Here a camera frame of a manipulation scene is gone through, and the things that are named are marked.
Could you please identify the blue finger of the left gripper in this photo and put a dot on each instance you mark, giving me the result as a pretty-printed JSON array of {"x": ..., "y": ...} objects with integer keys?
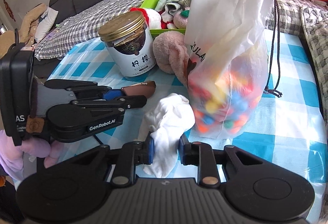
[
  {"x": 125, "y": 102},
  {"x": 85, "y": 89}
]

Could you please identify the blue white checked cloth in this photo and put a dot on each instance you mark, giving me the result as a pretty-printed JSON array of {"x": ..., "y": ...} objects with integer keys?
[{"x": 288, "y": 131}]

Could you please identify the brown leather pouch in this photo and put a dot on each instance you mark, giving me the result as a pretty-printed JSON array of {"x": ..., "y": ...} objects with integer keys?
[{"x": 146, "y": 89}]

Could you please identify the white sock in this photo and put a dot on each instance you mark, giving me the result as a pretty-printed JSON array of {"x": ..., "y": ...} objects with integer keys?
[{"x": 166, "y": 123}]

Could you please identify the pink knitted ball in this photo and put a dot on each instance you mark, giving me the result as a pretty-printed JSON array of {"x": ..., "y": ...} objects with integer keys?
[{"x": 181, "y": 18}]

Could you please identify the gold lid glass jar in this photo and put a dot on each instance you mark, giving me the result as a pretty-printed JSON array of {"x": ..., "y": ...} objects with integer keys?
[{"x": 129, "y": 43}]

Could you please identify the pink fuzzy sock ball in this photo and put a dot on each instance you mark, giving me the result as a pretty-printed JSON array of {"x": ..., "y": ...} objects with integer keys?
[{"x": 172, "y": 55}]

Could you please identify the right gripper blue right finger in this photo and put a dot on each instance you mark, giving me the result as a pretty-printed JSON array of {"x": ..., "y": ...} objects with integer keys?
[{"x": 201, "y": 155}]

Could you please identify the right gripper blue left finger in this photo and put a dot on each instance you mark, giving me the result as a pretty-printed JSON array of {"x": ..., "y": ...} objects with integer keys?
[{"x": 129, "y": 157}]

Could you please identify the white bag of coloured balls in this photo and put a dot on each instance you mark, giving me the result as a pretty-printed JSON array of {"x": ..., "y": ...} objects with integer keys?
[{"x": 230, "y": 67}]

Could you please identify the red white santa hat toy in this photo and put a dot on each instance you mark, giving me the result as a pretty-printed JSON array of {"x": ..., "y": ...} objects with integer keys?
[{"x": 154, "y": 19}]

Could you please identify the hand in purple glove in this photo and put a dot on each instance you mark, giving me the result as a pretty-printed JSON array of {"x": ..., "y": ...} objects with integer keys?
[{"x": 12, "y": 156}]

